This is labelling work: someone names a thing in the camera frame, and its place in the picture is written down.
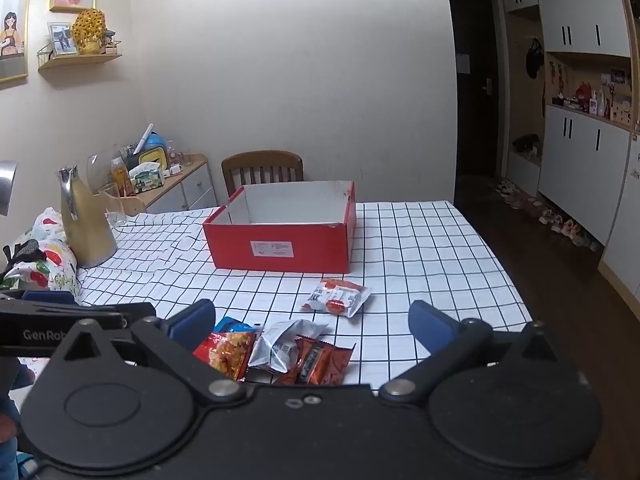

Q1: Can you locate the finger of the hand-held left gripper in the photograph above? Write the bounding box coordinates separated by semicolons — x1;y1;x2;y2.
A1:
0;289;86;308
0;302;157;331

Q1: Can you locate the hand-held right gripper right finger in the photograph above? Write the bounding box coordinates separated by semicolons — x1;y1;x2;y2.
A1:
378;300;576;406

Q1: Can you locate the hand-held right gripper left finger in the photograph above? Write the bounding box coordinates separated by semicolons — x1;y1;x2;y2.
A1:
47;299;251;406

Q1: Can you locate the blue snack packet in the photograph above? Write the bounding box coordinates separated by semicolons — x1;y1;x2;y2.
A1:
214;317;263;335

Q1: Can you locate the red and yellow snack packet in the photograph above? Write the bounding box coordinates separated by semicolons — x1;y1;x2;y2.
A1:
192;330;257;381

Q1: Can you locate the red cardboard box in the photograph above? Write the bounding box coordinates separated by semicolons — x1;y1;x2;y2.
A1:
202;181;357;275

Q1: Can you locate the silver snack packet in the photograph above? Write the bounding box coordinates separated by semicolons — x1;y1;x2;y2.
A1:
248;319;331;375

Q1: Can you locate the orange and white snack packet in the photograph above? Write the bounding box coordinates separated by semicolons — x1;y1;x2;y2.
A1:
300;278;374;319

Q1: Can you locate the brown and orange snack packet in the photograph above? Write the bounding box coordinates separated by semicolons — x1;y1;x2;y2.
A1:
272;335;357;387

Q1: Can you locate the colourful printed plastic bag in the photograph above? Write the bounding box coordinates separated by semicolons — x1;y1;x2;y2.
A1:
0;206;83;306

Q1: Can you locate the dark cloth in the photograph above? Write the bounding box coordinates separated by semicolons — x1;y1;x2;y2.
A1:
2;239;48;267

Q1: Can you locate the white checkered tablecloth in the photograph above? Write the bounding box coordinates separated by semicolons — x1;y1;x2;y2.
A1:
17;201;533;387

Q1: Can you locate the gold thermos jug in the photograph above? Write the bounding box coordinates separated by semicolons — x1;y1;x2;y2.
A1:
57;165;118;269

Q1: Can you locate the wooden sideboard with grey drawers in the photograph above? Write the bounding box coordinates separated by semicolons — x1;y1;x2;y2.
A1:
127;154;216;216

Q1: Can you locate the orange drink bottle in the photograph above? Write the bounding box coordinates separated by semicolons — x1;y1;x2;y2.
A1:
110;156;136;197

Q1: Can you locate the green tissue box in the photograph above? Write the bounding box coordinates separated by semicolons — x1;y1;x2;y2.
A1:
129;162;166;195

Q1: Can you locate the row of shoes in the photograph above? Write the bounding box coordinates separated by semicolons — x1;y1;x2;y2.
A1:
495;177;603;253

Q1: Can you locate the clear glass cup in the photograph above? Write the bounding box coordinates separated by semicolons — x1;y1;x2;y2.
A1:
166;140;193;168

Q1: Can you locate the dark wooden chair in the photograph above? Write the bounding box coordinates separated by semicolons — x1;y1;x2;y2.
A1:
221;150;304;198

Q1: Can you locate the white and wood cabinet unit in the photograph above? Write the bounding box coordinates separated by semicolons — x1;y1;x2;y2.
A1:
500;0;640;306

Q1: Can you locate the dark entrance door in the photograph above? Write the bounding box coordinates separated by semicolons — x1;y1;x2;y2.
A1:
445;0;506;201

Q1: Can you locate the gold ornament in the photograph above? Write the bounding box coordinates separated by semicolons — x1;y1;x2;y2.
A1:
71;8;108;56

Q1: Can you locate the group of shelf ornaments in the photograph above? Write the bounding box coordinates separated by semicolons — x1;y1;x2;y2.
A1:
547;62;633;123

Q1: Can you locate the black hanging bag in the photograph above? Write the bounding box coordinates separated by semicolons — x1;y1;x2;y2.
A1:
525;37;545;80

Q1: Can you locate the wooden wall shelf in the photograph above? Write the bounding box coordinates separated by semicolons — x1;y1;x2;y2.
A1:
37;42;123;72

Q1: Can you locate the small photo frame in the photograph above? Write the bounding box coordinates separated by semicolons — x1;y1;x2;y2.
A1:
47;21;79;57

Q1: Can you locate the large framed wall poster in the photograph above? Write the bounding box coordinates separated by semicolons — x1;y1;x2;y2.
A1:
0;0;35;83

